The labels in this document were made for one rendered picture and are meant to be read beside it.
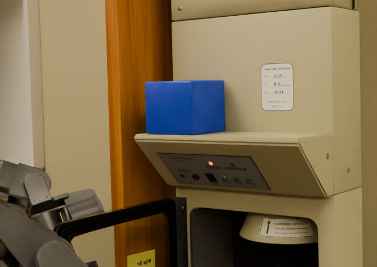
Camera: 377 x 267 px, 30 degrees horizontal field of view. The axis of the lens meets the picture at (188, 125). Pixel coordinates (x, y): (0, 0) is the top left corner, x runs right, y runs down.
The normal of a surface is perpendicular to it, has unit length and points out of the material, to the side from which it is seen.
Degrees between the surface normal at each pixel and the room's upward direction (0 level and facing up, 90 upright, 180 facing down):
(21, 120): 90
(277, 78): 90
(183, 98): 90
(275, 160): 135
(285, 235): 66
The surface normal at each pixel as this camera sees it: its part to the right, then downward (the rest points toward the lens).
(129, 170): 0.80, 0.01
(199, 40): -0.60, 0.06
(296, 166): -0.40, 0.75
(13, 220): 0.36, -0.33
